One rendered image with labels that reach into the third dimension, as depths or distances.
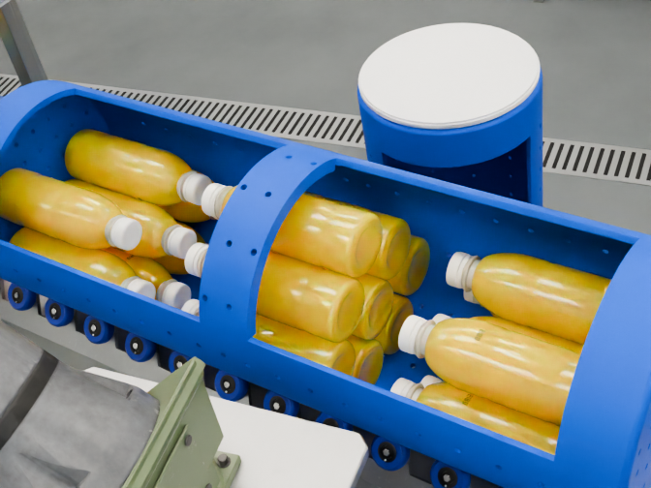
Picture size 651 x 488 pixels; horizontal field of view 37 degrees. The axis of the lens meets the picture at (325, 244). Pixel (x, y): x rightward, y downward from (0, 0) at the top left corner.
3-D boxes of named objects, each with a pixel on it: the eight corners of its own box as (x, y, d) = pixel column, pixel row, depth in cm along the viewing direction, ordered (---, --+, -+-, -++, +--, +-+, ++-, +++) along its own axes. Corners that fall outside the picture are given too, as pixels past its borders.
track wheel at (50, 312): (67, 299, 132) (77, 298, 134) (44, 291, 134) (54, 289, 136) (63, 331, 133) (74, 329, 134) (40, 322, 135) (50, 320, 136)
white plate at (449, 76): (329, 60, 156) (330, 67, 157) (410, 147, 137) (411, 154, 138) (479, 4, 162) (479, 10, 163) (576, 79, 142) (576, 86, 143)
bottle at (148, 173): (77, 118, 132) (191, 150, 122) (108, 140, 138) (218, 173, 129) (53, 167, 131) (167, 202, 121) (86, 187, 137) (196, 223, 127)
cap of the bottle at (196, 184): (191, 167, 124) (201, 170, 123) (205, 179, 127) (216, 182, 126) (178, 195, 123) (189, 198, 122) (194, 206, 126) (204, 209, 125)
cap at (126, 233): (111, 218, 118) (122, 222, 117) (134, 214, 121) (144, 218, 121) (108, 249, 119) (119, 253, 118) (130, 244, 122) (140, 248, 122)
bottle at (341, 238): (344, 282, 102) (197, 233, 111) (376, 276, 108) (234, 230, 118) (357, 214, 100) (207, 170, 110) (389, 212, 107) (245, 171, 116)
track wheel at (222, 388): (243, 373, 118) (253, 370, 119) (214, 361, 120) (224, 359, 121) (237, 408, 118) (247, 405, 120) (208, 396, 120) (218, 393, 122)
